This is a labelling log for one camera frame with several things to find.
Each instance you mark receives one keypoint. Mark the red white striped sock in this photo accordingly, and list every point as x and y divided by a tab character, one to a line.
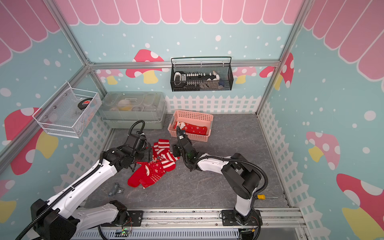
163	156

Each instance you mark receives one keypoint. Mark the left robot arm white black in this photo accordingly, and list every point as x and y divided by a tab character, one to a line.
59	217

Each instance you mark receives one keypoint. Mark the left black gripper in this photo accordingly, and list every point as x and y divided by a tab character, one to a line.
148	153

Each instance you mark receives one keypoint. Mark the yellow handled screwdriver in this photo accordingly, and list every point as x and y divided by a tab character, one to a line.
264	197

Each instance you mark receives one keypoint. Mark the clear lidded storage box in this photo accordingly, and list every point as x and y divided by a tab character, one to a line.
120	110

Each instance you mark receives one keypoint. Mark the white wire wall basket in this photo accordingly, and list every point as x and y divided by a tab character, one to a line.
60	116

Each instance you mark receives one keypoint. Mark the black red tape measure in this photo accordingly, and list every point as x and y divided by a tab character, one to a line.
82	105

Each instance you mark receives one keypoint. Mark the red Santa sock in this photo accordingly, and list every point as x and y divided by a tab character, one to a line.
191	129

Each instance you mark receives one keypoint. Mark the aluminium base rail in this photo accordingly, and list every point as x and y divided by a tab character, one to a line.
203	224

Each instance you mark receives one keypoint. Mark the red sock white lettering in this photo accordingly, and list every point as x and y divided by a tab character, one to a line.
146	175

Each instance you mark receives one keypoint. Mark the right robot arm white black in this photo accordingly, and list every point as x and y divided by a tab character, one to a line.
246	179

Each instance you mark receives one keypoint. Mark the small grey metal bracket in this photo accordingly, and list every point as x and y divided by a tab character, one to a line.
116	190

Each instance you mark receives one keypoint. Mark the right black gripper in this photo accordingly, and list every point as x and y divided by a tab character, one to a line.
175	150

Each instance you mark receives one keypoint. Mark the pink plastic basket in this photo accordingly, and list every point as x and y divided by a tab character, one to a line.
195	118

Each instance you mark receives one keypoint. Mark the black wire mesh wall basket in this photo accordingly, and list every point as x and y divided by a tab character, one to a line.
221	65

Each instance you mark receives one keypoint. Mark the white black remote in basket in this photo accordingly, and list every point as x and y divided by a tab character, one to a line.
189	81

